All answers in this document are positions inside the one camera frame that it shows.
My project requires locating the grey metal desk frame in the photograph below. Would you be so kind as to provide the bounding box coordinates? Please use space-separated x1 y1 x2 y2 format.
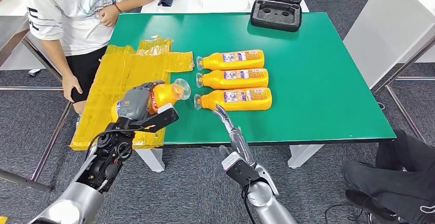
372 35 435 144

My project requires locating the white table leg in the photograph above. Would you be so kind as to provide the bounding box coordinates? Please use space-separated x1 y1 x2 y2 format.
288 144 325 169
135 148 166 173

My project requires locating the person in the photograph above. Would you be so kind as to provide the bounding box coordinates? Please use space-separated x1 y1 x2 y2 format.
24 0 160 114
341 129 435 224

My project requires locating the yellow taped cardboard mat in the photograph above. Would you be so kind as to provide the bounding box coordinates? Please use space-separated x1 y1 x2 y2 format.
69 36 195 151

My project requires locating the grey metal table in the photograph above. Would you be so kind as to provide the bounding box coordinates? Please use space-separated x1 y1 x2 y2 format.
0 15 75 193

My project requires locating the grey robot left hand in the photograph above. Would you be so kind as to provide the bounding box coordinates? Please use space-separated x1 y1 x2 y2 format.
117 80 166 121

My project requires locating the orange detergent bottle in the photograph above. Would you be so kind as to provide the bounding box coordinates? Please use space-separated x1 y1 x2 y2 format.
111 78 192 123
193 87 273 112
195 68 269 90
196 49 265 71

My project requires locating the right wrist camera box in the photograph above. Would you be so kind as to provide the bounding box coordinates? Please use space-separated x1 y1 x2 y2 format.
221 152 261 188

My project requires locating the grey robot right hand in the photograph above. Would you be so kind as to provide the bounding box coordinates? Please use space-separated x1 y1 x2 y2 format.
212 104 256 167

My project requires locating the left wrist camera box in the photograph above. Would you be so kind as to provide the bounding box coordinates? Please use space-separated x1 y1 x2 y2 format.
129 104 180 133

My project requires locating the black foam carrying case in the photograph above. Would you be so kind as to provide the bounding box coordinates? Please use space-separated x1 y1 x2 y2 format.
250 0 304 33

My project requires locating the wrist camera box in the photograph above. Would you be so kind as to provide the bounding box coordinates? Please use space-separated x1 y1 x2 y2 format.
221 152 261 188
129 104 180 133

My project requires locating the black floor cable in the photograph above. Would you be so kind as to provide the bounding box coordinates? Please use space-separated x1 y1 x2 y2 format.
324 203 371 224

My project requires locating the white desk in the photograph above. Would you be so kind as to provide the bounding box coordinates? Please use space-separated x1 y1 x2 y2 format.
342 0 435 90
0 0 65 84

